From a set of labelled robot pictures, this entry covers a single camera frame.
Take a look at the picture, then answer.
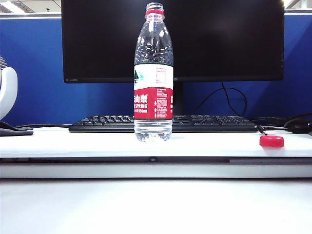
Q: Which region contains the clear plastic water bottle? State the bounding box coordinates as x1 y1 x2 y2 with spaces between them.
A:
134 2 174 142

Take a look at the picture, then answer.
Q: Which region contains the red bottle cap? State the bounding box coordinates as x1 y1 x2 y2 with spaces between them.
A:
259 136 285 148

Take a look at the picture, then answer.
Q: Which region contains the black Logitech keyboard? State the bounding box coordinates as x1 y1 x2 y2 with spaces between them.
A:
68 114 258 133

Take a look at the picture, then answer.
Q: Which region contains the black computer monitor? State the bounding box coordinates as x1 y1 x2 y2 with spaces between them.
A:
60 0 285 115

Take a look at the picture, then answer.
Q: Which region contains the black pad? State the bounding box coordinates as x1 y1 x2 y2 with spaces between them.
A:
0 121 34 137

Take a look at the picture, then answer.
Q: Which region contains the black Logitech mouse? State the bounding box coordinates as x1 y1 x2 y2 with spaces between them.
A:
291 123 312 134

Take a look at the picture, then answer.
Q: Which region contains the white rounded object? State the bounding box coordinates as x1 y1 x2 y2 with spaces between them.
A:
0 56 19 121

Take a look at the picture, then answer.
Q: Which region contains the thin black monitor cable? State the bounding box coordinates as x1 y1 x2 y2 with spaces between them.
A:
195 81 247 117

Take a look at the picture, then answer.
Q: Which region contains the black barrel plug cable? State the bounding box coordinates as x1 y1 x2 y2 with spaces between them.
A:
257 124 287 136

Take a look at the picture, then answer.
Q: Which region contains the black adapter mains cable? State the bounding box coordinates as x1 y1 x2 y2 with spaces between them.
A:
248 116 287 123

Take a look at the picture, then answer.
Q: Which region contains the black desk cable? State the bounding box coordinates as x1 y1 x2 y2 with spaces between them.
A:
13 123 71 129

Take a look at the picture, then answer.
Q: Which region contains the thick black looping cable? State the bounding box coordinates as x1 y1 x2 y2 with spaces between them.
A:
283 112 312 130

